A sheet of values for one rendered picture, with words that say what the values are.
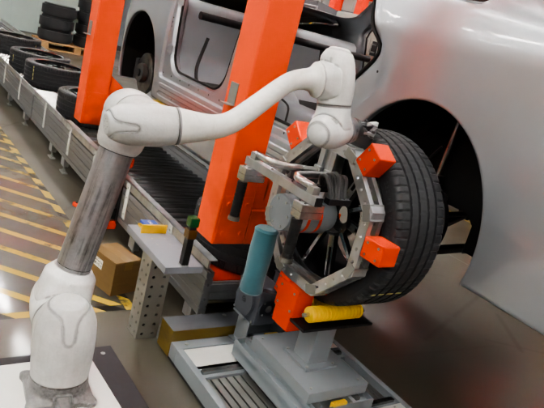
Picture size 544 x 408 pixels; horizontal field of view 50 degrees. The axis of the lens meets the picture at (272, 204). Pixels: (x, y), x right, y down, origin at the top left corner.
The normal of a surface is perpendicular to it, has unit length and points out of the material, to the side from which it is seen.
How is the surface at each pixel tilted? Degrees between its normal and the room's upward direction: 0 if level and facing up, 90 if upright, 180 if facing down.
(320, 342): 90
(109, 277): 90
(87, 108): 90
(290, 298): 90
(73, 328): 68
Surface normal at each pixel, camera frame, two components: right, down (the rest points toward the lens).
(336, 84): 0.25, 0.27
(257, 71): 0.54, 0.36
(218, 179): -0.81, -0.04
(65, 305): 0.25, -0.91
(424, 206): 0.59, -0.10
